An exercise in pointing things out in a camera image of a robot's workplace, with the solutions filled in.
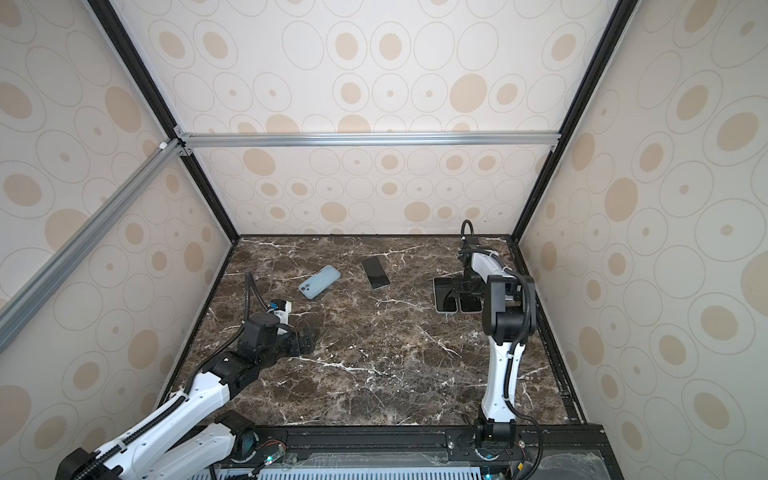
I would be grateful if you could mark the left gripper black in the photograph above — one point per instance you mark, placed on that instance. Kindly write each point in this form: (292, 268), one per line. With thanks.
(298, 348)

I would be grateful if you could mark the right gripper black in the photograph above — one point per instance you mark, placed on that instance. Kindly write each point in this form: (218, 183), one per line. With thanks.
(461, 287)

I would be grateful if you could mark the pink phone case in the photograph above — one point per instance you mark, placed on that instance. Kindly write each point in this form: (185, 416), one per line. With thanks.
(470, 307)

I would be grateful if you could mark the light blue case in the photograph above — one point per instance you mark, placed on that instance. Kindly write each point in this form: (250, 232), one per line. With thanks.
(445, 303)
(319, 282)

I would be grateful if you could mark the black phone grey edge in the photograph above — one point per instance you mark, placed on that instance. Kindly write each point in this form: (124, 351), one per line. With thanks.
(375, 272)

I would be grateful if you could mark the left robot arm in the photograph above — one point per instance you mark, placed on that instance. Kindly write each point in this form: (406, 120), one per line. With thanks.
(168, 420)

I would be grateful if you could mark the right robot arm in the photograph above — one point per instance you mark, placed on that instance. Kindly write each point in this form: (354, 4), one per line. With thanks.
(508, 319)

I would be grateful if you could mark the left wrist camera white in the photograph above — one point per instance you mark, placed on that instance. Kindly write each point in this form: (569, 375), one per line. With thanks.
(282, 309)

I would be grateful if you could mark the horizontal aluminium rail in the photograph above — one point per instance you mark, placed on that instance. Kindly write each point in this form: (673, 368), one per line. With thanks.
(364, 139)

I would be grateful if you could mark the black base frame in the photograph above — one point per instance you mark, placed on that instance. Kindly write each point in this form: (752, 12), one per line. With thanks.
(431, 452)

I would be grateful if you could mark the left slanted aluminium rail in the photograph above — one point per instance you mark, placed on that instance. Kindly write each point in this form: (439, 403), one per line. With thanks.
(37, 291)

